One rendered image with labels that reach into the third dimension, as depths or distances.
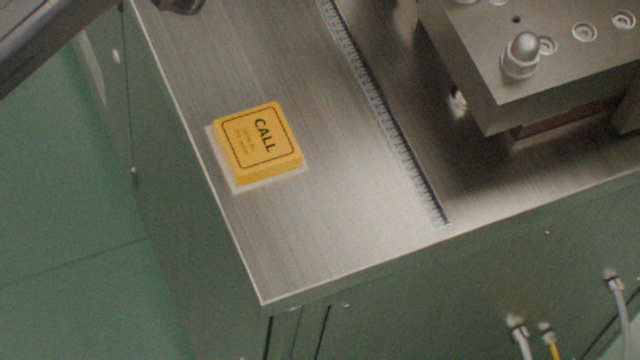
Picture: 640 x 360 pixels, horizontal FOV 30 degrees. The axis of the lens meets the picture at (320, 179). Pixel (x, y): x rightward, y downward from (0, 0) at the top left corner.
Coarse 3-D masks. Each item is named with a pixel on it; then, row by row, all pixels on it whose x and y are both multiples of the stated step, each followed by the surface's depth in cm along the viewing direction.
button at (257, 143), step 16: (240, 112) 122; (256, 112) 122; (272, 112) 123; (224, 128) 121; (240, 128) 121; (256, 128) 121; (272, 128) 122; (288, 128) 122; (224, 144) 120; (240, 144) 120; (256, 144) 121; (272, 144) 121; (288, 144) 121; (240, 160) 120; (256, 160) 120; (272, 160) 120; (288, 160) 120; (240, 176) 119; (256, 176) 120
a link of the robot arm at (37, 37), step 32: (0, 0) 95; (32, 0) 94; (64, 0) 94; (96, 0) 96; (0, 32) 93; (32, 32) 94; (64, 32) 96; (0, 64) 93; (32, 64) 96; (0, 96) 96
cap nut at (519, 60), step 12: (516, 36) 112; (528, 36) 111; (516, 48) 112; (528, 48) 111; (504, 60) 115; (516, 60) 113; (528, 60) 113; (504, 72) 115; (516, 72) 114; (528, 72) 114
